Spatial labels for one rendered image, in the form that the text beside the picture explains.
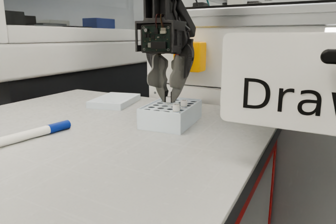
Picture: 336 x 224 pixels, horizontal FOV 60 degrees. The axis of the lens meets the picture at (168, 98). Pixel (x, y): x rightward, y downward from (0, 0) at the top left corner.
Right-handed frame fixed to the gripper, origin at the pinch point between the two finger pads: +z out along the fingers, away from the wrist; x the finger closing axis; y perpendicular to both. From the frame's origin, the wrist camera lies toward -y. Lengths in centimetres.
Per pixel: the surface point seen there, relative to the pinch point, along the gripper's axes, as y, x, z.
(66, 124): 13.1, -14.5, 4.1
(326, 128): 17.0, 25.6, -1.4
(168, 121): 7.8, 3.0, 3.0
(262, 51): 16.4, 18.3, -9.5
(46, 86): -18, -51, 5
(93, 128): 10.2, -10.8, 5.2
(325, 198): -16.4, 30.7, 24.3
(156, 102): 0.7, -2.6, 1.7
